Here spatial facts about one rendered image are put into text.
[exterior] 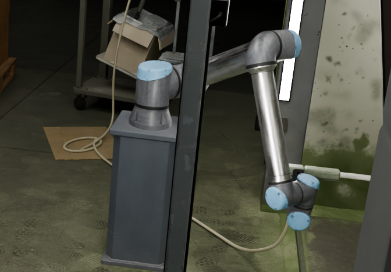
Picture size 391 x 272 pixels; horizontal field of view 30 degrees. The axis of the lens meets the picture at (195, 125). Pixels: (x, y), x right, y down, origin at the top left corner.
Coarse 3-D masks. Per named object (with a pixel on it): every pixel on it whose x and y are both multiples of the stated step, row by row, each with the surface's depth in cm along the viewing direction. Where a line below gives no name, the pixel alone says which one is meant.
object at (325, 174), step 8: (296, 168) 312; (304, 168) 313; (312, 168) 313; (320, 168) 313; (328, 168) 314; (320, 176) 312; (328, 176) 311; (336, 176) 311; (344, 176) 312; (352, 176) 312; (360, 176) 312; (368, 176) 312
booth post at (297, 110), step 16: (288, 0) 375; (304, 0) 365; (320, 0) 365; (288, 16) 369; (304, 16) 368; (320, 16) 367; (304, 32) 370; (320, 32) 370; (304, 48) 373; (304, 64) 375; (304, 80) 378; (304, 96) 380; (288, 112) 383; (304, 112) 383; (288, 128) 386; (304, 128) 385; (288, 144) 389
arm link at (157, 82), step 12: (156, 60) 321; (144, 72) 310; (156, 72) 309; (168, 72) 312; (144, 84) 311; (156, 84) 310; (168, 84) 313; (180, 84) 318; (144, 96) 312; (156, 96) 312; (168, 96) 316
